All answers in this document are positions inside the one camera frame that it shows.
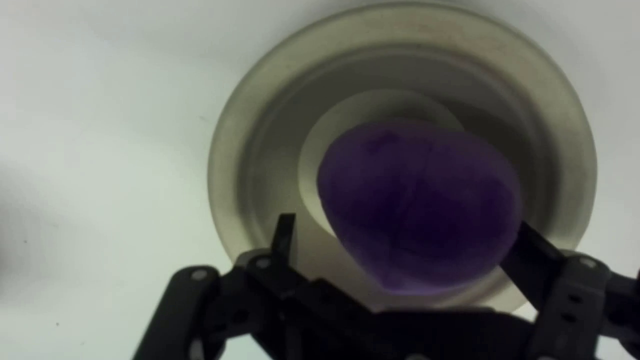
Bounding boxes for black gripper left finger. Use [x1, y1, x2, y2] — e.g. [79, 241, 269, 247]
[131, 212, 303, 360]

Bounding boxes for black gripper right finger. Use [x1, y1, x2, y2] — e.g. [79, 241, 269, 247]
[498, 220, 640, 360]

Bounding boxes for purple ball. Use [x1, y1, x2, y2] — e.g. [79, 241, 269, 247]
[317, 120, 524, 299]

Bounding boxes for beige white plate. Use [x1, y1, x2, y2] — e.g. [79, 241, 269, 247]
[206, 3, 601, 317]

